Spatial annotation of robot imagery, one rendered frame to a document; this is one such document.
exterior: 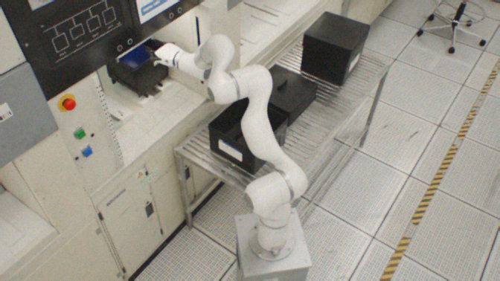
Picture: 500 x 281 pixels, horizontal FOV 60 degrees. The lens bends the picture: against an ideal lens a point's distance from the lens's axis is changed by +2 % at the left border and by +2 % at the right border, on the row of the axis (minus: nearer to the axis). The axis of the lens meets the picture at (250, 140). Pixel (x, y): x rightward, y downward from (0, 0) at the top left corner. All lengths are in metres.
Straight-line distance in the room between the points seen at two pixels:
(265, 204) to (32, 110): 0.80
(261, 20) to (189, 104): 0.87
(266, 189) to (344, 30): 1.31
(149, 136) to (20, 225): 0.63
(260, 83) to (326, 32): 1.09
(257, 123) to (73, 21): 0.65
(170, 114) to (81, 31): 0.79
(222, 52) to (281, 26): 1.31
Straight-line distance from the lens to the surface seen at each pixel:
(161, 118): 2.13
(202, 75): 1.82
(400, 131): 3.46
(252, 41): 2.58
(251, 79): 1.44
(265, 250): 1.79
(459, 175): 3.33
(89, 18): 1.51
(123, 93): 2.26
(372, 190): 3.02
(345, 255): 2.72
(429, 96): 3.86
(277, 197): 1.45
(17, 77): 1.42
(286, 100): 2.22
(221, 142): 2.00
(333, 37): 2.44
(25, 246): 1.89
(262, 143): 1.44
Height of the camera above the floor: 2.35
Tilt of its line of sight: 48 degrees down
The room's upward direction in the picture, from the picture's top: 2 degrees clockwise
